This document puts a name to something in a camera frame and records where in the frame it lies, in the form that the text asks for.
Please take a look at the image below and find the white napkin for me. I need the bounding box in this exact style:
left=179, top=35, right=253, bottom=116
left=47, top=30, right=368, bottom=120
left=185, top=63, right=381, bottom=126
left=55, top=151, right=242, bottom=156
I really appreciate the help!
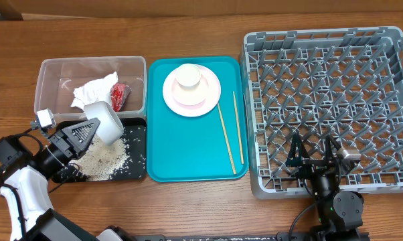
left=70, top=72, right=118, bottom=110

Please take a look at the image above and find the grey bowl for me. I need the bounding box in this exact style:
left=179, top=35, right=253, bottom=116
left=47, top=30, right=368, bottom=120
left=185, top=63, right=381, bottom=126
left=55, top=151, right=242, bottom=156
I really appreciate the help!
left=84, top=101, right=124, bottom=145

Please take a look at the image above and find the black plastic tray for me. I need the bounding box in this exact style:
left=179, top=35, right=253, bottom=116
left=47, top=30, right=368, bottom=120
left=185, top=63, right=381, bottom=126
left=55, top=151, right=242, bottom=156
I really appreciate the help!
left=50, top=117, right=149, bottom=184

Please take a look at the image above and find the clear plastic bin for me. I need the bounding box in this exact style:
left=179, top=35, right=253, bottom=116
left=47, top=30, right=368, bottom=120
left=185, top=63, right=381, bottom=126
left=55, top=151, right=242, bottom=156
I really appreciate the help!
left=34, top=56, right=147, bottom=123

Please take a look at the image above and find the left wooden chopstick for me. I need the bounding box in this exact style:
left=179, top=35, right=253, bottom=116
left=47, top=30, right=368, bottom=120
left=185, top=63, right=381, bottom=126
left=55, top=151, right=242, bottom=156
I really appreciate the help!
left=217, top=102, right=236, bottom=175

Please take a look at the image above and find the pink round plate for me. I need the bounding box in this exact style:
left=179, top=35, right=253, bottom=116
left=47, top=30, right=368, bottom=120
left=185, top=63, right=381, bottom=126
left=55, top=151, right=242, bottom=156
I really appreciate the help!
left=163, top=64, right=222, bottom=117

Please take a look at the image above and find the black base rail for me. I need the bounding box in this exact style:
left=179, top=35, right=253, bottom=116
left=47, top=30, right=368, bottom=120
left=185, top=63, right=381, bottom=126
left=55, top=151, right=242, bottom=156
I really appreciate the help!
left=134, top=232, right=370, bottom=241

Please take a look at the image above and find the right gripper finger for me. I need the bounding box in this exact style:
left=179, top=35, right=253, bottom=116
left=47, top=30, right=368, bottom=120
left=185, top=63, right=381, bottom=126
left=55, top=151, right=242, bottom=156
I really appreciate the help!
left=324, top=135, right=342, bottom=161
left=289, top=133, right=309, bottom=161

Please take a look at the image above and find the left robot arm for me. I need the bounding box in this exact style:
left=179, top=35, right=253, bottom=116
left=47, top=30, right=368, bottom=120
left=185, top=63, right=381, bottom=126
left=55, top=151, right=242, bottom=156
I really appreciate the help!
left=0, top=118, right=135, bottom=240

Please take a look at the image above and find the teal serving tray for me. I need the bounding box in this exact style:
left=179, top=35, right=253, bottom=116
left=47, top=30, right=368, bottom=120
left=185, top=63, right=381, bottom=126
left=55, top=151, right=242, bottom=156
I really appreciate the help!
left=146, top=56, right=249, bottom=182

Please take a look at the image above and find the pink cup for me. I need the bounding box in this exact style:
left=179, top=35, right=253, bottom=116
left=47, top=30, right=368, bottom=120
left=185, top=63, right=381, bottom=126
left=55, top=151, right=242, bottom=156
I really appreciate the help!
left=175, top=64, right=202, bottom=88

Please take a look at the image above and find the grey dishwasher rack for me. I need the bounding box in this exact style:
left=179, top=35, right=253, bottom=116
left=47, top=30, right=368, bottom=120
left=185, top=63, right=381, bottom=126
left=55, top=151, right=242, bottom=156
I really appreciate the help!
left=240, top=26, right=403, bottom=199

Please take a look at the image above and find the red snack wrapper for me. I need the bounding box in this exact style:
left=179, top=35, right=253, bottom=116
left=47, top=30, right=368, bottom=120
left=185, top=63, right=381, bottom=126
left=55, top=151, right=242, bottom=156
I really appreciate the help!
left=110, top=82, right=131, bottom=112

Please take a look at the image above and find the cooked white rice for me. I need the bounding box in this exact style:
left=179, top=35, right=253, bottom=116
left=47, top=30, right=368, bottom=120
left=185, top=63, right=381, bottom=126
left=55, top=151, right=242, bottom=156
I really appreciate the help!
left=69, top=129, right=147, bottom=181

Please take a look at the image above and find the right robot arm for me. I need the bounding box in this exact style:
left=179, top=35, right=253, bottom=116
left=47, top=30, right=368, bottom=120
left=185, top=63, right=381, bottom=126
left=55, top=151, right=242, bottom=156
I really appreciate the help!
left=276, top=134, right=370, bottom=241

